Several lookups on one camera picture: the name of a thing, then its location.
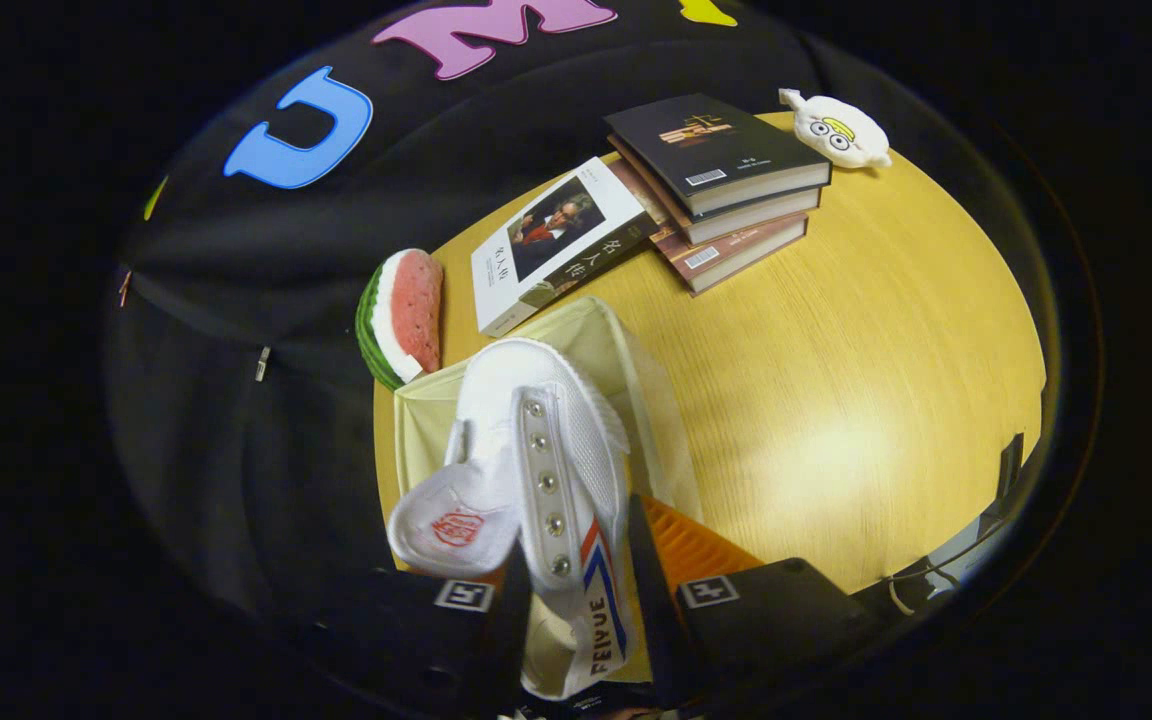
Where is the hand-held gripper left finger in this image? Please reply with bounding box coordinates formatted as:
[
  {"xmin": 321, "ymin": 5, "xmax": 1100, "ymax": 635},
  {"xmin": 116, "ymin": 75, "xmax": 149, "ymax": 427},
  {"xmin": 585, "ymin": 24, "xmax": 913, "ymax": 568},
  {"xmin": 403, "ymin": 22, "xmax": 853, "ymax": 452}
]
[{"xmin": 331, "ymin": 545, "xmax": 535, "ymax": 706}]

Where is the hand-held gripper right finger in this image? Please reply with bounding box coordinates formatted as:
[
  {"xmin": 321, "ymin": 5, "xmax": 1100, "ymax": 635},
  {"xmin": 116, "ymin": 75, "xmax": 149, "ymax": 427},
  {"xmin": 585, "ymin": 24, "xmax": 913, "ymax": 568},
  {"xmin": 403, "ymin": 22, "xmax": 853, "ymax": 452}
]
[{"xmin": 628, "ymin": 493, "xmax": 877, "ymax": 707}]

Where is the white canvas shoe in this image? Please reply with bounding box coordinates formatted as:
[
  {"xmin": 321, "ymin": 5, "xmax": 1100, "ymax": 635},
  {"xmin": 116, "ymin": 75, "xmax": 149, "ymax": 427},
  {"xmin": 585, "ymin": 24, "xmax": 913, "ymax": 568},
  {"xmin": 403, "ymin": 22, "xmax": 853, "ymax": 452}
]
[{"xmin": 386, "ymin": 338, "xmax": 634, "ymax": 701}]

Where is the beige fabric storage box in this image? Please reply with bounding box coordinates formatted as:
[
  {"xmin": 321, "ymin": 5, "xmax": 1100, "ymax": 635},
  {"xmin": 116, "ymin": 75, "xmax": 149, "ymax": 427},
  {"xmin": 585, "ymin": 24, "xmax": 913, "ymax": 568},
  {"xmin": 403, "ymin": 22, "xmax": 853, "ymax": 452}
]
[{"xmin": 394, "ymin": 296, "xmax": 703, "ymax": 691}]

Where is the watermelon slice plush toy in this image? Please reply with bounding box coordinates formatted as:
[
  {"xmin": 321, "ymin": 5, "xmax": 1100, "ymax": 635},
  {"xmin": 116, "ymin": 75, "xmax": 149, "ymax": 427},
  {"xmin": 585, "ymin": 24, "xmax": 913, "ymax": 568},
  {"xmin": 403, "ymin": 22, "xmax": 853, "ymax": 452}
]
[{"xmin": 356, "ymin": 248, "xmax": 445, "ymax": 391}]

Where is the brown cover book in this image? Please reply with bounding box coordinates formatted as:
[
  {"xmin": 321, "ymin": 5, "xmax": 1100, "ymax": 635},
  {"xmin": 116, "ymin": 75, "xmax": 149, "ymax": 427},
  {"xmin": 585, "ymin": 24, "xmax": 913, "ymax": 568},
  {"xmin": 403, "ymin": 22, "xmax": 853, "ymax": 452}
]
[{"xmin": 651, "ymin": 210, "xmax": 810, "ymax": 297}]

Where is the white portrait cover book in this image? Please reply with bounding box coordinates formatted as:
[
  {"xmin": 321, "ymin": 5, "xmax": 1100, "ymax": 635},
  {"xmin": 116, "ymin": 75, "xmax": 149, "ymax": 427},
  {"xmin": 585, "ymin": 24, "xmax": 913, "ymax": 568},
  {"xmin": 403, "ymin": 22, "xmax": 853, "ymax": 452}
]
[{"xmin": 471, "ymin": 157, "xmax": 660, "ymax": 338}]

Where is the black flat object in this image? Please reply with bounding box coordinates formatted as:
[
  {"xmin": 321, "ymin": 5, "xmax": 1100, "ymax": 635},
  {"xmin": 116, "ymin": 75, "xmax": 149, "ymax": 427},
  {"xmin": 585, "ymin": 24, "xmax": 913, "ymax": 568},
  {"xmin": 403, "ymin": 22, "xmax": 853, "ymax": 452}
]
[{"xmin": 995, "ymin": 433, "xmax": 1026, "ymax": 503}]

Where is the black backdrop cloth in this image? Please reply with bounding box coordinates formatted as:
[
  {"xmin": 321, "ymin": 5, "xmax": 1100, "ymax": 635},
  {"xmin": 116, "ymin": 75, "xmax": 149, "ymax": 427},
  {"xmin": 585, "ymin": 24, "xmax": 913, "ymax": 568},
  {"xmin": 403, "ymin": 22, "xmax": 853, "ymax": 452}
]
[{"xmin": 104, "ymin": 0, "xmax": 1037, "ymax": 621}]

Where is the black cover book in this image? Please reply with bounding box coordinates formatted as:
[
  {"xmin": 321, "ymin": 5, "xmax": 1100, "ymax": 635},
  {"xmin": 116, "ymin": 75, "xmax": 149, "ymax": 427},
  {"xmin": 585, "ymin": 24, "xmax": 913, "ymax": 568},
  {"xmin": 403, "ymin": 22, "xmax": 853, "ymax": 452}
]
[{"xmin": 603, "ymin": 93, "xmax": 832, "ymax": 218}]

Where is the white plush toy yellow face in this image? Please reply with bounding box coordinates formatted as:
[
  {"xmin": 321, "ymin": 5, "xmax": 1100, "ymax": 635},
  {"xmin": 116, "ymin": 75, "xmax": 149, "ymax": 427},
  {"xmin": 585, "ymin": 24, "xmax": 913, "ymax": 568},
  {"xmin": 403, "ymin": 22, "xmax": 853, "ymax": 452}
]
[{"xmin": 779, "ymin": 88, "xmax": 893, "ymax": 171}]

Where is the white cable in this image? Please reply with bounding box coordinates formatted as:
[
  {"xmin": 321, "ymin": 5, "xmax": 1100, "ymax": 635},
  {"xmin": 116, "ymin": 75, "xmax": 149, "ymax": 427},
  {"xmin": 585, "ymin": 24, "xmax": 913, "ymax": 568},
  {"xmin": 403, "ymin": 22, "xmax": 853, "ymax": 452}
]
[{"xmin": 884, "ymin": 545, "xmax": 999, "ymax": 617}]

